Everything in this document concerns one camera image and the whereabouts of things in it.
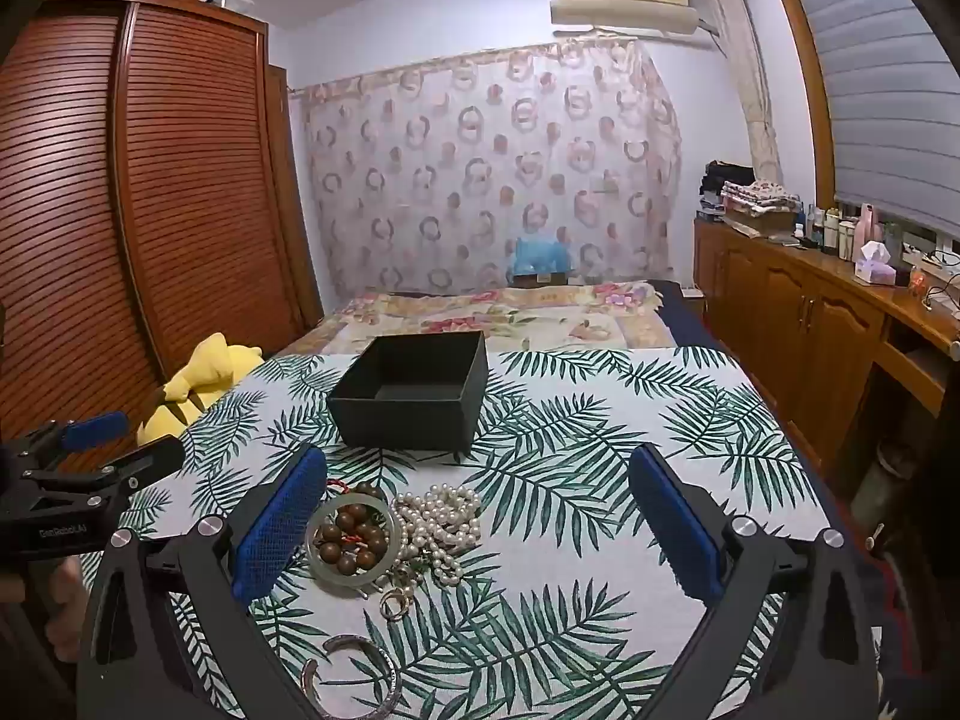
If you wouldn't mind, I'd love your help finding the pale green jade bangle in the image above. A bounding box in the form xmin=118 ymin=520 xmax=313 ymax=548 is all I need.
xmin=306 ymin=496 xmax=403 ymax=596

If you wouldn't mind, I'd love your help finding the floral quilt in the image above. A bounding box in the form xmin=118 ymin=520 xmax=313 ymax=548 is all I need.
xmin=310 ymin=281 xmax=674 ymax=358

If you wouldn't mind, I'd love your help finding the brown slatted wooden wardrobe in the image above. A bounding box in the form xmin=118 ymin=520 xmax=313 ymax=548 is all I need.
xmin=0 ymin=0 xmax=325 ymax=481

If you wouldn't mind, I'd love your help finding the green leaf print blanket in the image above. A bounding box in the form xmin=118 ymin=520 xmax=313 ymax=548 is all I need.
xmin=79 ymin=345 xmax=835 ymax=720

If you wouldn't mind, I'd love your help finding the ring patterned curtain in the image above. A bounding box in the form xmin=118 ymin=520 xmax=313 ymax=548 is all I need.
xmin=298 ymin=41 xmax=685 ymax=299

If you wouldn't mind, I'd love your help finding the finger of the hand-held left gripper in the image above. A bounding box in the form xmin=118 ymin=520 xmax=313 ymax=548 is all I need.
xmin=19 ymin=435 xmax=186 ymax=518
xmin=11 ymin=411 xmax=130 ymax=473

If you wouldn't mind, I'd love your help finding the flat cardboard box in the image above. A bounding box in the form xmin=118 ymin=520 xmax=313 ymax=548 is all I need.
xmin=722 ymin=208 xmax=797 ymax=239

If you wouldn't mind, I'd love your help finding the silver bangle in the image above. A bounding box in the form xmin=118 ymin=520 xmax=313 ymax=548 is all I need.
xmin=321 ymin=634 xmax=404 ymax=720

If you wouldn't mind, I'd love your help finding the yellow plush toy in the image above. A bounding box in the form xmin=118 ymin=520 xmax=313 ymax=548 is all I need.
xmin=137 ymin=334 xmax=264 ymax=448

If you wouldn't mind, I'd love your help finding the row of cosmetic bottles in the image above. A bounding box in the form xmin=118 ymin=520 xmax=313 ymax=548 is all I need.
xmin=797 ymin=202 xmax=905 ymax=265

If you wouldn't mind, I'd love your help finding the folded floral cloth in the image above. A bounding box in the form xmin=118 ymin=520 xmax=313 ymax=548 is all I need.
xmin=722 ymin=179 xmax=801 ymax=215

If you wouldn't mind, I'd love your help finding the pink tissue box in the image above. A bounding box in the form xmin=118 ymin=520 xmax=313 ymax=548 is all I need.
xmin=852 ymin=241 xmax=898 ymax=287

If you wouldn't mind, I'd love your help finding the dark blue bed sheet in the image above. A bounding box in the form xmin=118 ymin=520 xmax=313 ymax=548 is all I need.
xmin=651 ymin=279 xmax=760 ymax=362

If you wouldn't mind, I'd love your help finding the black cardboard box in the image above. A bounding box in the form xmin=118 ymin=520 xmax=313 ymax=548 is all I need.
xmin=326 ymin=330 xmax=490 ymax=460

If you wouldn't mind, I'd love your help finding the white power strip with cables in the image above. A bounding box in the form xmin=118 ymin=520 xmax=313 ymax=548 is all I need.
xmin=903 ymin=244 xmax=960 ymax=314

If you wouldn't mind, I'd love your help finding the beige window curtain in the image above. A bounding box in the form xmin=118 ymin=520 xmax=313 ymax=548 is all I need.
xmin=696 ymin=0 xmax=786 ymax=190

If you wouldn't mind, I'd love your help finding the long wooden cabinet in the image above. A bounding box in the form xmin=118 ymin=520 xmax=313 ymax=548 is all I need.
xmin=693 ymin=216 xmax=960 ymax=475

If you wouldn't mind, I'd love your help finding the gold link bracelet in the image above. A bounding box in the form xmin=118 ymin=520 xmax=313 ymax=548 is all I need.
xmin=378 ymin=583 xmax=419 ymax=623

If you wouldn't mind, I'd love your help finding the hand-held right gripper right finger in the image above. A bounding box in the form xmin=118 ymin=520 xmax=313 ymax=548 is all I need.
xmin=627 ymin=442 xmax=880 ymax=720

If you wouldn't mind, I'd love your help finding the stack of dark clothes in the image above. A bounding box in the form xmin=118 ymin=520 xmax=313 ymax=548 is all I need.
xmin=700 ymin=160 xmax=757 ymax=212

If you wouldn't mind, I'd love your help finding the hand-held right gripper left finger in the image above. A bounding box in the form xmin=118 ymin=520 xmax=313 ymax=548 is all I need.
xmin=75 ymin=442 xmax=331 ymax=720

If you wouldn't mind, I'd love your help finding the brown wooden bead bracelet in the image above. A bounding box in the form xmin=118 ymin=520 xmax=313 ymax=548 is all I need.
xmin=315 ymin=477 xmax=388 ymax=575

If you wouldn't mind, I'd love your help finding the rose gold bangle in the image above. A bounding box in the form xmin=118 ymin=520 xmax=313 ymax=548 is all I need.
xmin=300 ymin=656 xmax=325 ymax=717

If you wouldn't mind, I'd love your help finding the person's left hand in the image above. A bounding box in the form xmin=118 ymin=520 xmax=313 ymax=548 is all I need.
xmin=0 ymin=553 xmax=95 ymax=647

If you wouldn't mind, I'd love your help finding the grey window blind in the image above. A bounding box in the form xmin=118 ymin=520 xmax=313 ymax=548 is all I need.
xmin=780 ymin=0 xmax=960 ymax=235

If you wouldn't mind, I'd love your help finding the white pearl necklace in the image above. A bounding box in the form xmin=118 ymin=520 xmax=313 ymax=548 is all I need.
xmin=388 ymin=486 xmax=483 ymax=588

